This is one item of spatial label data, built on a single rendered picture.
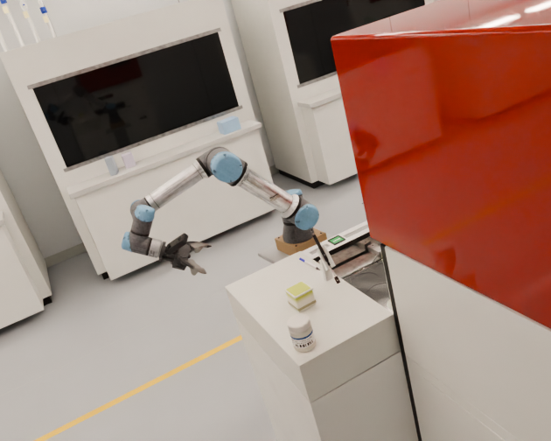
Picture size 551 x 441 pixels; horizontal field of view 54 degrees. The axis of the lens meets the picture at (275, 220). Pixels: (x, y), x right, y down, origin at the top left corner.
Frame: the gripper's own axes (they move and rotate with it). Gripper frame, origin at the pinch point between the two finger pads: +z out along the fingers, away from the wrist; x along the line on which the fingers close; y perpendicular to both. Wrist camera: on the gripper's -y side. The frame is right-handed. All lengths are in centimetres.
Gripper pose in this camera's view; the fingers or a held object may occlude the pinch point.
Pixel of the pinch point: (209, 258)
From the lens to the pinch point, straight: 222.9
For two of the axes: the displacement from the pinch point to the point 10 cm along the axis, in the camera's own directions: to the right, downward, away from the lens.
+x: -0.5, 7.0, -7.1
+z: 9.5, 2.6, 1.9
